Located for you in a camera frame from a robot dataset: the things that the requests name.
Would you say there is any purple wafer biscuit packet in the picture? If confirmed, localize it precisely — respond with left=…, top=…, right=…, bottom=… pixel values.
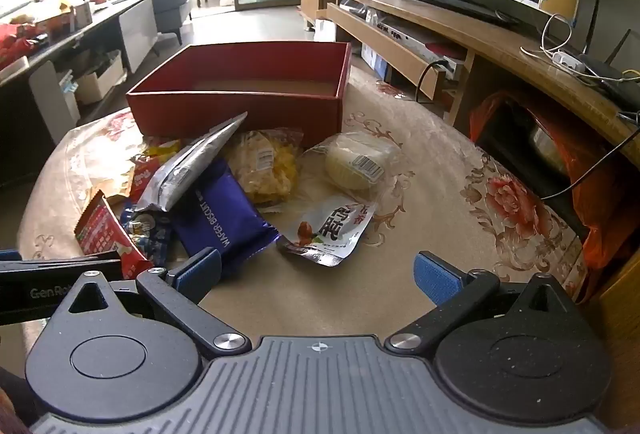
left=167, top=159, right=280, bottom=280

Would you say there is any red cardboard box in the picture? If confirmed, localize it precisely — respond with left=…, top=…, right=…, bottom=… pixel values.
left=125, top=42, right=353, bottom=150

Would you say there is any white plastic bag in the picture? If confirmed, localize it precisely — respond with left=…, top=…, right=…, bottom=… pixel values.
left=314, top=18, right=337, bottom=46

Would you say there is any white cable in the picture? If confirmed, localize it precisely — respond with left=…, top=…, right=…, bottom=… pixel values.
left=520, top=13, right=591, bottom=62

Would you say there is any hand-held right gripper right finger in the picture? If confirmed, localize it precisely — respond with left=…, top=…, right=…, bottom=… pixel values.
left=384, top=251, right=586, bottom=355

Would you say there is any white storage box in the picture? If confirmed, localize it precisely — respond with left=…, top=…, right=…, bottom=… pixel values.
left=75, top=49, right=126, bottom=105

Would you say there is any small grey box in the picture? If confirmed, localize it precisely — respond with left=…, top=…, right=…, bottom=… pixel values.
left=72, top=0, right=93, bottom=28

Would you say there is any wooden television stand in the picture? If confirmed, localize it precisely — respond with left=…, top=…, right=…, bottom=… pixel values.
left=299, top=0, right=640, bottom=305

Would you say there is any black power cable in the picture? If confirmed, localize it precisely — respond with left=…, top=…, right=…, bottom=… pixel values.
left=417, top=62, right=441, bottom=102

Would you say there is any grey sofa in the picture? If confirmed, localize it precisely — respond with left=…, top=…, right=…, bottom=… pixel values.
left=150, top=0, right=193, bottom=45

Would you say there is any silver foil snack packet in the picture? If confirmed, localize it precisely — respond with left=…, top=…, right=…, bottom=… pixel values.
left=136, top=111, right=249, bottom=212

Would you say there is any round pastry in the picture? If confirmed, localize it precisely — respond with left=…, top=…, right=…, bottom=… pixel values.
left=300, top=131, right=403, bottom=195

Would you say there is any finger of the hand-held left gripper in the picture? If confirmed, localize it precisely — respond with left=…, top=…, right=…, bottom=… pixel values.
left=0, top=249, right=123, bottom=286

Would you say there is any orange plastic bag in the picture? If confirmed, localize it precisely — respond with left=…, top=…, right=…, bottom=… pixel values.
left=469, top=90, right=640, bottom=270

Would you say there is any red and yellow snack packet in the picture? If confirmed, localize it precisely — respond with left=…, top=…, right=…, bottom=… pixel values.
left=131, top=139, right=183, bottom=205

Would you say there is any yellow snack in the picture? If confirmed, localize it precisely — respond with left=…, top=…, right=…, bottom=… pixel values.
left=222, top=128, right=306, bottom=212

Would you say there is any black router with antennas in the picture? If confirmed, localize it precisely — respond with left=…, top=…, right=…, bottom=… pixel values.
left=582, top=0, right=640, bottom=110

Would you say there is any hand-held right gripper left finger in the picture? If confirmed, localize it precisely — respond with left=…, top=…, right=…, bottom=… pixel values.
left=50, top=248, right=252, bottom=359

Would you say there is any dark coffee table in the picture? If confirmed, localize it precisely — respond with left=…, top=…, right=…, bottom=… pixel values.
left=0, top=0, right=158, bottom=190

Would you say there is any white date snack packet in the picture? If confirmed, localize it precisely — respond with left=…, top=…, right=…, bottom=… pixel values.
left=276, top=197, right=378, bottom=267

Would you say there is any blue candy packet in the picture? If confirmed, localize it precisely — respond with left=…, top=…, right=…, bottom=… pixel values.
left=120, top=201, right=173, bottom=267

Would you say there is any red packages pile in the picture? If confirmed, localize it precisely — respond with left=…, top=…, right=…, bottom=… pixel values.
left=0, top=22, right=48, bottom=70

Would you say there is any white media player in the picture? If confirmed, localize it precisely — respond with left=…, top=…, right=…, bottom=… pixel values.
left=375, top=19, right=466, bottom=70

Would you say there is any white power strip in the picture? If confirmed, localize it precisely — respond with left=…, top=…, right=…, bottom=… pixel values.
left=550, top=50, right=588, bottom=74

